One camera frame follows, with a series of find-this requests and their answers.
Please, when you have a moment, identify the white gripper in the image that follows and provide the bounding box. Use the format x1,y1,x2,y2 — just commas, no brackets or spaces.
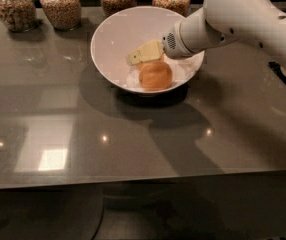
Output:
126,22,193,66

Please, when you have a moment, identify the orange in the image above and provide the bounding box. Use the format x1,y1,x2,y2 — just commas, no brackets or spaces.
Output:
139,61,173,91
136,54,164,70

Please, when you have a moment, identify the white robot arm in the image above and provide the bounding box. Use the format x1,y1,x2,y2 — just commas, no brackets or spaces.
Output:
127,0,286,77

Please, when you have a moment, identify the white ceramic bowl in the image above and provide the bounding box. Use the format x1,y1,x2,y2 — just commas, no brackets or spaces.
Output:
91,6,204,96

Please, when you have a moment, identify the leftmost glass cereal jar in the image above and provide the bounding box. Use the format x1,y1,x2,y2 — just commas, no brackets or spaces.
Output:
0,0,38,32

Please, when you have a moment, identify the black cable under table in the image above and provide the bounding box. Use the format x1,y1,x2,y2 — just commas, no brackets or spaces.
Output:
91,192,106,240

